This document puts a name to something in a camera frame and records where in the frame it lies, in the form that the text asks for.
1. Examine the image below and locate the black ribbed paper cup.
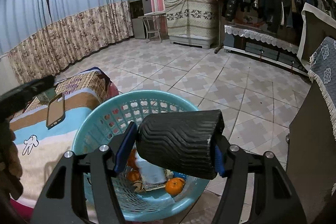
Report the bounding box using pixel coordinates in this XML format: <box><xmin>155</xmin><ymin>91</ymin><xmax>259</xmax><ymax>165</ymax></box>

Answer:
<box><xmin>136</xmin><ymin>109</ymin><xmax>225</xmax><ymax>180</ymax></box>

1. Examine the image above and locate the peeled orange peel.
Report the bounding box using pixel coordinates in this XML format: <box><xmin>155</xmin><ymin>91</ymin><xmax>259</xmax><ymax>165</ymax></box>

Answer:
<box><xmin>126</xmin><ymin>169</ymin><xmax>141</xmax><ymax>182</ymax></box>

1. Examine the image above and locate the covered chest with cloth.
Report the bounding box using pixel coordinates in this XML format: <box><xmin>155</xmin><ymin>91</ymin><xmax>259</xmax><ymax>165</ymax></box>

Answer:
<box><xmin>163</xmin><ymin>0</ymin><xmax>219</xmax><ymax>50</ymax></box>

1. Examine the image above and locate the turquoise plastic laundry basket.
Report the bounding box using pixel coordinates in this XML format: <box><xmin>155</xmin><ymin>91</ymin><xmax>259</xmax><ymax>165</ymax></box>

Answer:
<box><xmin>72</xmin><ymin>90</ymin><xmax>209</xmax><ymax>222</ymax></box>

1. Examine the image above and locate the water dispenser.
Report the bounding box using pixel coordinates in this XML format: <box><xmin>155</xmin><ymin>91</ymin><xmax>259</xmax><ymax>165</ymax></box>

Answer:
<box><xmin>129</xmin><ymin>0</ymin><xmax>152</xmax><ymax>39</ymax></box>

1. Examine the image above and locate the cartoon striped blanket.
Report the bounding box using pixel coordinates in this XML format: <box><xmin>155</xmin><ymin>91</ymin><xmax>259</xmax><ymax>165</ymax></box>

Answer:
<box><xmin>10</xmin><ymin>67</ymin><xmax>118</xmax><ymax>221</ymax></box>

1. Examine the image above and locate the blue floral curtain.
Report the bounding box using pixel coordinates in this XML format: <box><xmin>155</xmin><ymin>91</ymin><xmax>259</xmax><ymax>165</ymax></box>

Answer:
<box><xmin>1</xmin><ymin>0</ymin><xmax>133</xmax><ymax>84</ymax></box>

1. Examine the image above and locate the low shelf with lace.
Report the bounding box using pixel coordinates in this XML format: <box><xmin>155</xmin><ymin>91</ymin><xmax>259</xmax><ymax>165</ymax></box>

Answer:
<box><xmin>219</xmin><ymin>24</ymin><xmax>307</xmax><ymax>76</ymax></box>

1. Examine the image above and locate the blue plastic bag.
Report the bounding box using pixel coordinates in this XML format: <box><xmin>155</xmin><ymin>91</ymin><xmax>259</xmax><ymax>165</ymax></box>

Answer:
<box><xmin>173</xmin><ymin>172</ymin><xmax>187</xmax><ymax>182</ymax></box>

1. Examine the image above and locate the brown phone case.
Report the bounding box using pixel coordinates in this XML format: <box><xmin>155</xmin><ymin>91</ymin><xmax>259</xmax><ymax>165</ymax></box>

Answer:
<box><xmin>46</xmin><ymin>93</ymin><xmax>66</xmax><ymax>130</ymax></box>

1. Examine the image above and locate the blue patterned sofa cover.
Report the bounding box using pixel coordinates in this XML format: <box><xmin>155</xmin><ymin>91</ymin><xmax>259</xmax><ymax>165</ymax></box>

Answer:
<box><xmin>308</xmin><ymin>37</ymin><xmax>336</xmax><ymax>137</ymax></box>

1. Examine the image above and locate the teal cardboard box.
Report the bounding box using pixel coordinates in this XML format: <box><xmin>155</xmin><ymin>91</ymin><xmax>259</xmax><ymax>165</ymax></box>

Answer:
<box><xmin>37</xmin><ymin>88</ymin><xmax>57</xmax><ymax>104</ymax></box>

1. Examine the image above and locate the whole orange mandarin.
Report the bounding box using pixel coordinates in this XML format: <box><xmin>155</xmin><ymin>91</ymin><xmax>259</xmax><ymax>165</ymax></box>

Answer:
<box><xmin>165</xmin><ymin>177</ymin><xmax>185</xmax><ymax>197</ymax></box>

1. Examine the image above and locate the orange snack bag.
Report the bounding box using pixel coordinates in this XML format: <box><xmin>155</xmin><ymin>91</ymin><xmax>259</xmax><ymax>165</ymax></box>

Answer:
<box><xmin>127</xmin><ymin>148</ymin><xmax>138</xmax><ymax>170</ymax></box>

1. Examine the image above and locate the white paper card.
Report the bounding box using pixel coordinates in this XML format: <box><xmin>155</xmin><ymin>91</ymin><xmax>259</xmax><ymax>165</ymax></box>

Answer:
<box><xmin>135</xmin><ymin>151</ymin><xmax>165</xmax><ymax>183</ymax></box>

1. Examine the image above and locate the printed snack wrapper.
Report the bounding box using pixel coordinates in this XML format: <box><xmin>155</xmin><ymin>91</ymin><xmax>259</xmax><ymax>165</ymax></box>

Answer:
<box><xmin>131</xmin><ymin>169</ymin><xmax>173</xmax><ymax>193</ymax></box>

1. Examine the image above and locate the white cabinet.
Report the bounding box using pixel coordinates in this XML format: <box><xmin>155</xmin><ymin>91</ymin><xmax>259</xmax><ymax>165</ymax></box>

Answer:
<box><xmin>0</xmin><ymin>55</ymin><xmax>19</xmax><ymax>94</ymax></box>

